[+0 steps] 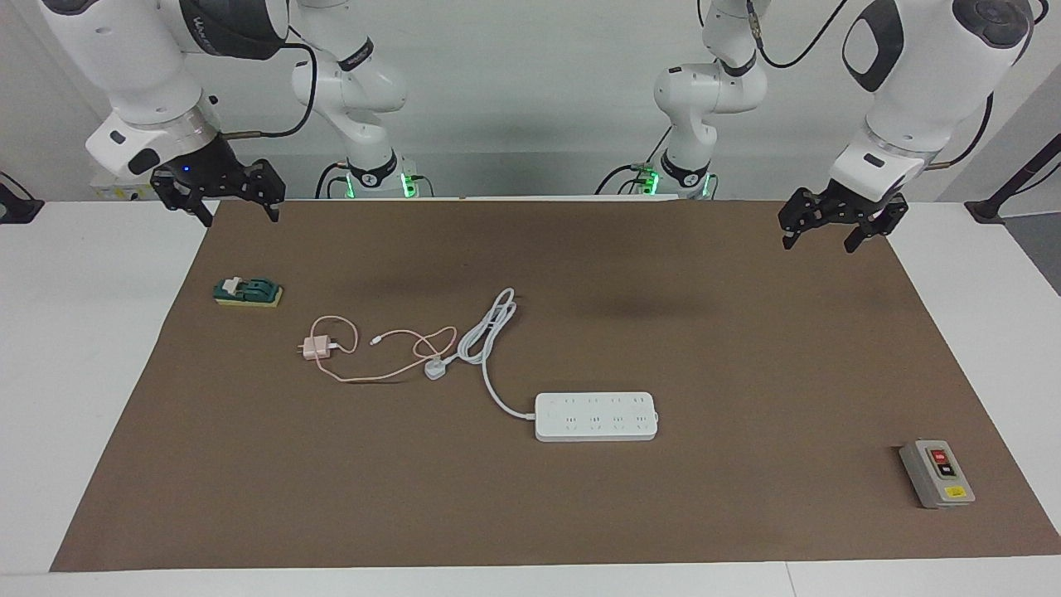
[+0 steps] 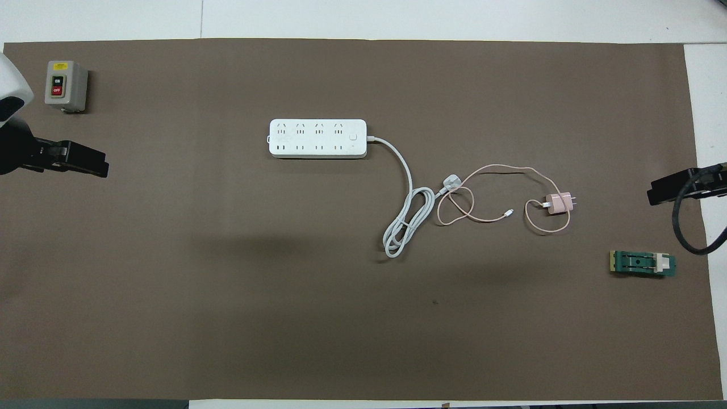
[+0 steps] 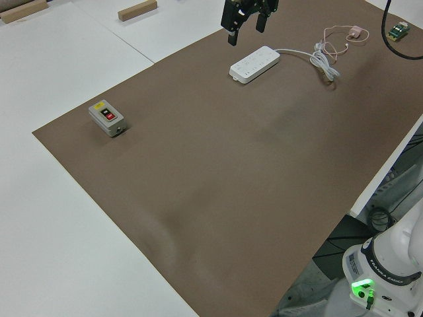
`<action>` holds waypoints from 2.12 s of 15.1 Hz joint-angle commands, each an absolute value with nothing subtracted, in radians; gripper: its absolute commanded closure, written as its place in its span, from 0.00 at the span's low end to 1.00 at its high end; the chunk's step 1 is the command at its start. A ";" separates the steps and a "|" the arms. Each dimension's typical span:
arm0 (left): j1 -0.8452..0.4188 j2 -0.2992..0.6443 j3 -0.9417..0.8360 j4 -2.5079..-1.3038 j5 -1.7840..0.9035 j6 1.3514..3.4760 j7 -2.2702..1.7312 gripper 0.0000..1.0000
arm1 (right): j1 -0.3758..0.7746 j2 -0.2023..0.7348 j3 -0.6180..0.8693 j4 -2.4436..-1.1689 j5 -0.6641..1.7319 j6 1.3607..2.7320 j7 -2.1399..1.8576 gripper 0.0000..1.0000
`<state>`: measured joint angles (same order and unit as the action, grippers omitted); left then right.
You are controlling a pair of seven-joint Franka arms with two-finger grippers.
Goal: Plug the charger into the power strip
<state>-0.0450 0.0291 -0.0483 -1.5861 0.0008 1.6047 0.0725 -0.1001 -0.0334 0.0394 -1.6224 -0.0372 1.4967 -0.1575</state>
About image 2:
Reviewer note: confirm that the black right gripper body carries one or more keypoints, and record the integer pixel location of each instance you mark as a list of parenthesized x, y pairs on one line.
[(717, 182)]

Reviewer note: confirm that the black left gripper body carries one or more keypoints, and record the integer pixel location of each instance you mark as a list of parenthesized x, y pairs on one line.
[(14, 147)]

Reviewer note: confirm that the grey on-off switch box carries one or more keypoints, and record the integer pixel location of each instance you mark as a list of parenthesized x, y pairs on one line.
[(63, 85)]

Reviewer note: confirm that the pink charger adapter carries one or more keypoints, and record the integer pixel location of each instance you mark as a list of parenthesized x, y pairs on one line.
[(559, 203)]

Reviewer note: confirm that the brown table mat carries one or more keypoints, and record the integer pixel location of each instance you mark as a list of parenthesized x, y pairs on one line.
[(341, 318)]

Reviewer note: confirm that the white power strip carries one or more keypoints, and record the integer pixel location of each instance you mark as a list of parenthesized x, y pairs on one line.
[(318, 138)]

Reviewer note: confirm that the green knife switch block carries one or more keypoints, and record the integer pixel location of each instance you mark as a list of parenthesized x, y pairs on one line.
[(639, 263)]

